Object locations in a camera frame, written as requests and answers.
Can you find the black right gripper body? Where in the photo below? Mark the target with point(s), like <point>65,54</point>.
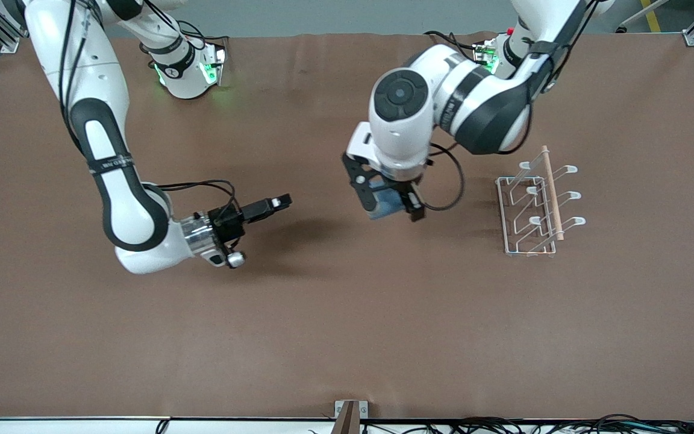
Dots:
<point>228,219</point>

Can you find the blue plastic cup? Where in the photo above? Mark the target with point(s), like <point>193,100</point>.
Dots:
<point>389,203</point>

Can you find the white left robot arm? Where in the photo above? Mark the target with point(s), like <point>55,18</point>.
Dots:
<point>401,132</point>

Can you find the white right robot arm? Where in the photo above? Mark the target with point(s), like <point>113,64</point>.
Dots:
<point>106,150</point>

